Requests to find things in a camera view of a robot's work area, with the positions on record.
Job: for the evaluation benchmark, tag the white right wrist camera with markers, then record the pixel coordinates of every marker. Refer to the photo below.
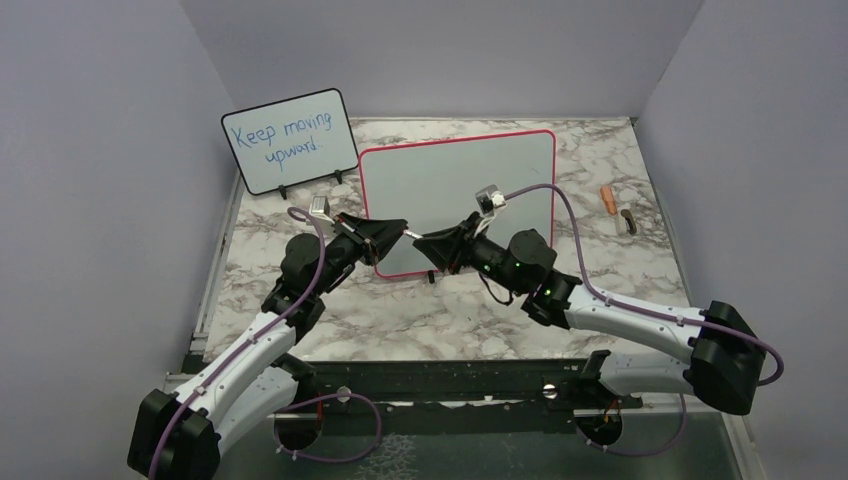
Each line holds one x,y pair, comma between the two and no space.
490,200

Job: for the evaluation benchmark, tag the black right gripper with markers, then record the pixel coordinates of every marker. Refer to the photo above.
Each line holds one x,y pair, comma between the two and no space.
450,249

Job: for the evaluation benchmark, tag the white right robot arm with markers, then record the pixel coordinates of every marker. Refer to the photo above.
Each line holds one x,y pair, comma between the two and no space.
712,354

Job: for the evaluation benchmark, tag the black framed written whiteboard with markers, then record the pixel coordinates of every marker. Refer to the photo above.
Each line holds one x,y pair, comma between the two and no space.
285,143

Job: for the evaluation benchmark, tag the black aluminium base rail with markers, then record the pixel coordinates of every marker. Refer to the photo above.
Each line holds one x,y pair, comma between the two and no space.
585,396

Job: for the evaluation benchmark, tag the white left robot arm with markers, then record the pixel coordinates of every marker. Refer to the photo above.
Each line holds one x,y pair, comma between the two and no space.
252,344

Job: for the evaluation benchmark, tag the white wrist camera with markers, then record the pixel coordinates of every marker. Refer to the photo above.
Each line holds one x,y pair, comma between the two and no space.
320,208
490,200

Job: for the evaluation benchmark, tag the orange marker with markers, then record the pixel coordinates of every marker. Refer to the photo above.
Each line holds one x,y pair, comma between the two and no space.
608,199

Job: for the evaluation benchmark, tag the pink framed whiteboard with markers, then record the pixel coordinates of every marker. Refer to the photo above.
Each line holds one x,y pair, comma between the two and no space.
432,185

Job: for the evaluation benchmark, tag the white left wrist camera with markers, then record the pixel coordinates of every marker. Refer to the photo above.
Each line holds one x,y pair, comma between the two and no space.
320,208

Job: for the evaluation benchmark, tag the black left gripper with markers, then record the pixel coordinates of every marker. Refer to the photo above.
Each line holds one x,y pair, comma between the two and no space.
366,233

